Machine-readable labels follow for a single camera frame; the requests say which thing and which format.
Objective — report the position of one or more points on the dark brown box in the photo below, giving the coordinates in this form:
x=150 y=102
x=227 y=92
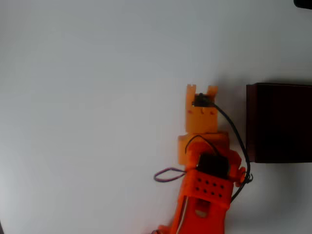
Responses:
x=280 y=122

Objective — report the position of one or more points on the light orange camera mount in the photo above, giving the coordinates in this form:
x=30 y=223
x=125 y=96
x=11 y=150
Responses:
x=200 y=122

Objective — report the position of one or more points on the black object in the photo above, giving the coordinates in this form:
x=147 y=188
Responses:
x=304 y=3

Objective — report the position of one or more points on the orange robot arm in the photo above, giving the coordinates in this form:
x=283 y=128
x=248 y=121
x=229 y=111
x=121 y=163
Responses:
x=207 y=214

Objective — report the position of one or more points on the small black camera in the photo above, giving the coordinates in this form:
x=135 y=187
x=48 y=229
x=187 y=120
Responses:
x=201 y=100

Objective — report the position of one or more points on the light orange gripper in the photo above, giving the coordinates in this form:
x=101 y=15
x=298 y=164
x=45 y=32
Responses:
x=200 y=119

